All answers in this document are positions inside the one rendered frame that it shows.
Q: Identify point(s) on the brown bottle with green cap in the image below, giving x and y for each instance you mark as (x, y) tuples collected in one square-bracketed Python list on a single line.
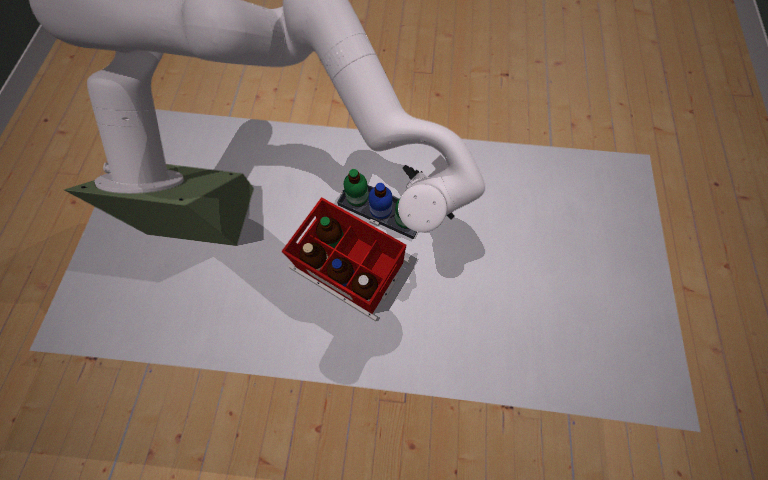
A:
[(329, 231)]

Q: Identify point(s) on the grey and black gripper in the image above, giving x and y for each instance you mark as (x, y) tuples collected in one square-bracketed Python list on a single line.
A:
[(415, 175)]

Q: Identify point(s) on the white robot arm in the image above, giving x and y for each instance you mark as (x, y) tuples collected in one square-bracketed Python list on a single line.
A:
[(239, 32)]

